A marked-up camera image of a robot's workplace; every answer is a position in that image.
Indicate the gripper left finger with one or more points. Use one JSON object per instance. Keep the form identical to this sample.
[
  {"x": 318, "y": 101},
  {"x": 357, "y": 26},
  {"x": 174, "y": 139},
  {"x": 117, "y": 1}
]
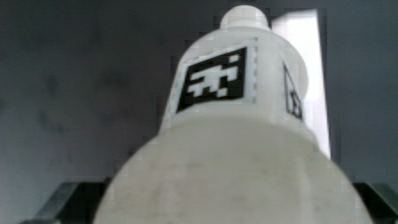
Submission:
[{"x": 71, "y": 205}]

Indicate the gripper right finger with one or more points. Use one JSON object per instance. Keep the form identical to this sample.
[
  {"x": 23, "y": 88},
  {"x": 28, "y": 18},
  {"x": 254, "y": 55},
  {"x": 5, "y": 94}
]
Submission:
[{"x": 380, "y": 201}]

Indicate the white lamp bulb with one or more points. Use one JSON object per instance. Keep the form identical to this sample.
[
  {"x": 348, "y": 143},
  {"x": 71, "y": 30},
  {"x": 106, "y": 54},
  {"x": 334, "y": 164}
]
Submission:
[{"x": 229, "y": 169}]

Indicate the white U-shaped fence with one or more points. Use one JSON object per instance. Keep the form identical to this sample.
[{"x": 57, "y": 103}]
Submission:
[{"x": 297, "y": 27}]

